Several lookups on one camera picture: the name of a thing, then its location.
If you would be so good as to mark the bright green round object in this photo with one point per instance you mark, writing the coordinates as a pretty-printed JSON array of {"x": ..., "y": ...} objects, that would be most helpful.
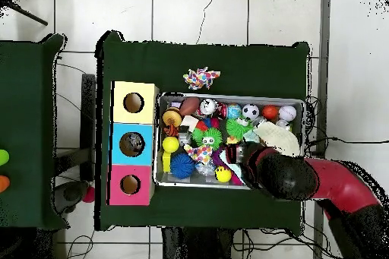
[{"x": 3, "y": 157}]

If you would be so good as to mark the wooden burger toy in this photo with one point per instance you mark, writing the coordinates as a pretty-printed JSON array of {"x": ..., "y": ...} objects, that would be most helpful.
[{"x": 172, "y": 117}]

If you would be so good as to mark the teal knitted cloth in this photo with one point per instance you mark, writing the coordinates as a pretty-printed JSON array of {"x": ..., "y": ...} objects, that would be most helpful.
[{"x": 251, "y": 137}]

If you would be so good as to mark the cream knitted cloth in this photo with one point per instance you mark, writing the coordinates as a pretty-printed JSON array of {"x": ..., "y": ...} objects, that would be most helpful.
[{"x": 279, "y": 139}]

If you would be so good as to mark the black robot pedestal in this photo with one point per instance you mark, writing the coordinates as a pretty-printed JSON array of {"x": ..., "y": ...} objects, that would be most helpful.
[{"x": 194, "y": 243}]

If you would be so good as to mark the shallow clear mesh bin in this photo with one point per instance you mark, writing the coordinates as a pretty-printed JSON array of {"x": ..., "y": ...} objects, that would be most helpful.
[{"x": 267, "y": 99}]

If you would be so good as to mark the red ball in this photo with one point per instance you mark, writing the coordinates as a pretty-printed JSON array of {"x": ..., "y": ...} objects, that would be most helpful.
[{"x": 89, "y": 195}]

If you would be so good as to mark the small blue spiky ball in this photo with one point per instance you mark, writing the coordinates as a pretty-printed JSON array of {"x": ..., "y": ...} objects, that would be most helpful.
[{"x": 182, "y": 165}]

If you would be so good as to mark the wooden box with three holes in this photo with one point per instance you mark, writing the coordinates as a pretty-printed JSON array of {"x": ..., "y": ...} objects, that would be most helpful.
[{"x": 142, "y": 116}]

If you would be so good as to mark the black and white soccer ball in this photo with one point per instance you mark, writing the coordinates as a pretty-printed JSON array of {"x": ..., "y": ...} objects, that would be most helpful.
[{"x": 250, "y": 111}]

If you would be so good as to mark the orange round object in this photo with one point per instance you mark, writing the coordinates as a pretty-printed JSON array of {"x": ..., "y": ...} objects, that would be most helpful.
[{"x": 3, "y": 183}]

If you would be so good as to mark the brown toy football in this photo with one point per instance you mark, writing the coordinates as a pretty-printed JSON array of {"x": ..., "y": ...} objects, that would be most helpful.
[{"x": 189, "y": 105}]

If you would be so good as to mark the white baseball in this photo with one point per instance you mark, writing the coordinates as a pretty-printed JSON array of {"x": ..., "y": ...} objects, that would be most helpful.
[{"x": 287, "y": 113}]

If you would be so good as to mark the black upright panel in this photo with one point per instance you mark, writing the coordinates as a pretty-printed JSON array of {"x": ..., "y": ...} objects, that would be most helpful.
[{"x": 88, "y": 113}]

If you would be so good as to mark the small green spiky ball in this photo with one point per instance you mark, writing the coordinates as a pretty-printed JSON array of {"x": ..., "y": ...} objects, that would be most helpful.
[{"x": 212, "y": 134}]

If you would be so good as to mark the green spiky ball with eyes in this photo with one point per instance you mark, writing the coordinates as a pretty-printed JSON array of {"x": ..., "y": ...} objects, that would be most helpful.
[{"x": 235, "y": 130}]

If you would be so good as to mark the dark green table cloth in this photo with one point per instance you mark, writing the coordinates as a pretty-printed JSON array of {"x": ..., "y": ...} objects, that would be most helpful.
[
  {"x": 197, "y": 58},
  {"x": 24, "y": 104}
]

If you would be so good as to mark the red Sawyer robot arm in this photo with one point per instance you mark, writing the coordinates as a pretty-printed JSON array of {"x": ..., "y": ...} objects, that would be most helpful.
[{"x": 334, "y": 183}]

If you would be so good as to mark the yellow smiley ball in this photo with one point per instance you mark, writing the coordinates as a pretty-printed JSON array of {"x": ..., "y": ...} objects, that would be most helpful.
[{"x": 223, "y": 174}]

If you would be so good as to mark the grey rounded object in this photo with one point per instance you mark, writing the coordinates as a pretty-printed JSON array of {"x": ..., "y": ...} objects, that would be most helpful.
[{"x": 70, "y": 193}]

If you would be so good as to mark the black rod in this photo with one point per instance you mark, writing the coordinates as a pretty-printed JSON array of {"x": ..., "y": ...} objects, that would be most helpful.
[{"x": 27, "y": 14}]

